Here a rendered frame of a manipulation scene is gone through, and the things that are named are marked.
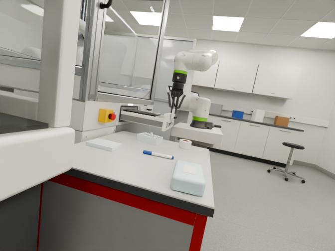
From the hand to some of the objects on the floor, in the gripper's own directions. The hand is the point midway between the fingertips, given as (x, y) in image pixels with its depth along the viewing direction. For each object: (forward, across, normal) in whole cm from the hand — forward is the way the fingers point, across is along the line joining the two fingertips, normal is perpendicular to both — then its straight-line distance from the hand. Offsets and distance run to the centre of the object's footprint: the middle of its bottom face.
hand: (173, 113), depth 112 cm
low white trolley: (+93, -2, -38) cm, 100 cm away
